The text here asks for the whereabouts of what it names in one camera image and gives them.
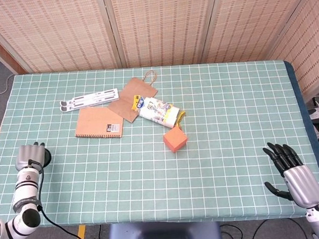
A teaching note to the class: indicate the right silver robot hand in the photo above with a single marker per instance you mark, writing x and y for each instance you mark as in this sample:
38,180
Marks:
301,181

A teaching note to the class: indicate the plastic wrapped white package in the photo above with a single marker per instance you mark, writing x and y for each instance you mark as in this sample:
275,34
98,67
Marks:
156,111

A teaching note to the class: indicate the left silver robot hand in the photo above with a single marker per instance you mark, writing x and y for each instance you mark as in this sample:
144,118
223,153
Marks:
29,156

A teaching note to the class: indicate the white folding laptop stand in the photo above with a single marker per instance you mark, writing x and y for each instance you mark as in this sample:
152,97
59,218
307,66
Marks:
90,99

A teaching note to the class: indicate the orange red cube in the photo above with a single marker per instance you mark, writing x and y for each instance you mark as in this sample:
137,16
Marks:
175,140

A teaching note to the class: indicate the brown paper bag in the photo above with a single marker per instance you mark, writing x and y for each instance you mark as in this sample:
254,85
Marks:
136,91

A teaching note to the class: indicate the brown spiral notebook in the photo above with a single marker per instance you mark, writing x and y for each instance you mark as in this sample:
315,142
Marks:
94,123

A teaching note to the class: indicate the woven folding screen panel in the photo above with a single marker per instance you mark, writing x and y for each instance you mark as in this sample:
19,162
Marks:
162,27
56,33
251,21
306,48

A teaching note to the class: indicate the green checked tablecloth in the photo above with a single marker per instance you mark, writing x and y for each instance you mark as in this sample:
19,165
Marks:
163,179

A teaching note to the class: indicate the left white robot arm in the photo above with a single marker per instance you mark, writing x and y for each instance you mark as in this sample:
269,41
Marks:
24,192

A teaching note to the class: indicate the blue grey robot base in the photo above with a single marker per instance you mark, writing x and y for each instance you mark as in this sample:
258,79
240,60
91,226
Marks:
164,235

